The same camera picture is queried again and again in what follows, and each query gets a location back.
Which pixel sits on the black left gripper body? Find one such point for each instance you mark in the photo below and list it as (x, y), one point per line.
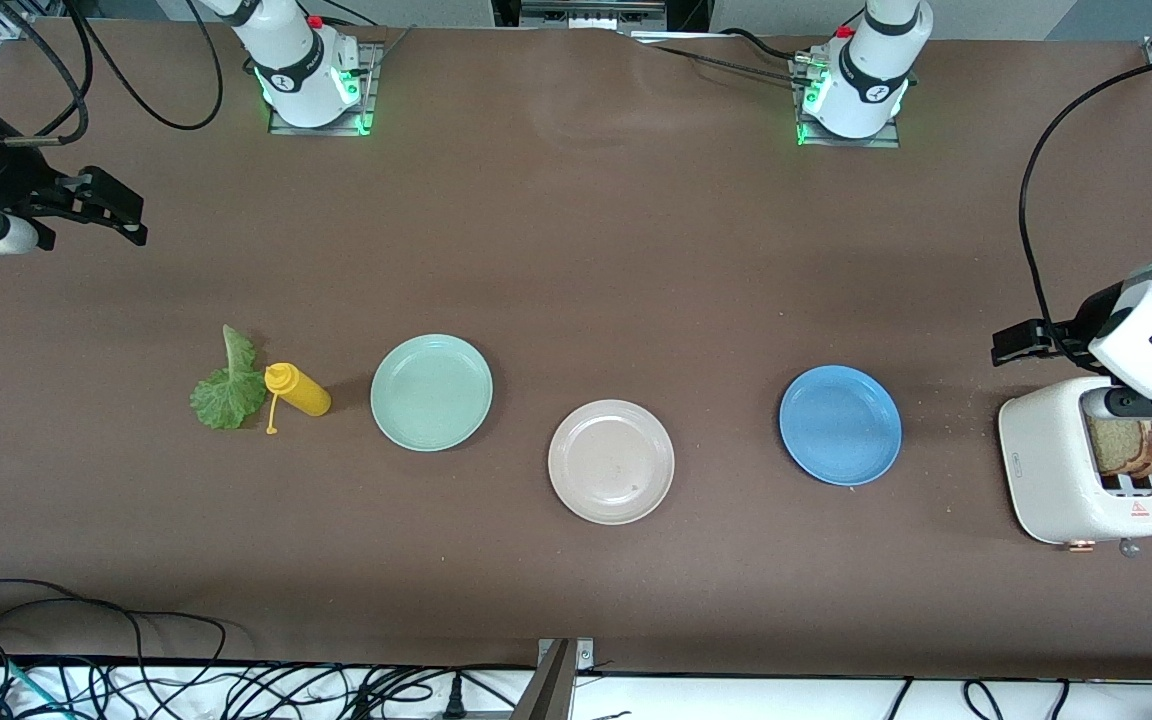
(1073, 335)

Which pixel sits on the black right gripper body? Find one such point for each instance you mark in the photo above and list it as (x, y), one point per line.
(4, 178)

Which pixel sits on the green lettuce leaf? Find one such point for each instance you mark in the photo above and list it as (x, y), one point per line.
(226, 400)

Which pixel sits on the yellow mustard squeeze bottle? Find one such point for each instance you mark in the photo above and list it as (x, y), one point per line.
(306, 392)

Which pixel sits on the blue plate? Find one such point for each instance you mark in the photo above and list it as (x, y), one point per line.
(840, 425)

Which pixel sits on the mint green plate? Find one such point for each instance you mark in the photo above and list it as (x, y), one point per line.
(431, 392)

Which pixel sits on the beige plate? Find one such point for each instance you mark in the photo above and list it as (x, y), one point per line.
(611, 462)

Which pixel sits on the white two-slot toaster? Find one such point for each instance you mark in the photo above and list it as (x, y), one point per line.
(1046, 470)

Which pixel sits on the grey metal device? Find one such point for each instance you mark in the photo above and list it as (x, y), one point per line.
(591, 12)

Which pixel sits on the black power plug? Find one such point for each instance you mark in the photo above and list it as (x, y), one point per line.
(454, 700)

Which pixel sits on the aluminium frame rail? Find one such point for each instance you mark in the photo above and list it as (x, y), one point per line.
(11, 18)

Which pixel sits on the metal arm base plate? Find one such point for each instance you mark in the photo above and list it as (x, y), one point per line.
(368, 100)
(886, 142)

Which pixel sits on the metal post with bracket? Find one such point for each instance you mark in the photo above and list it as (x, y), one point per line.
(548, 690)

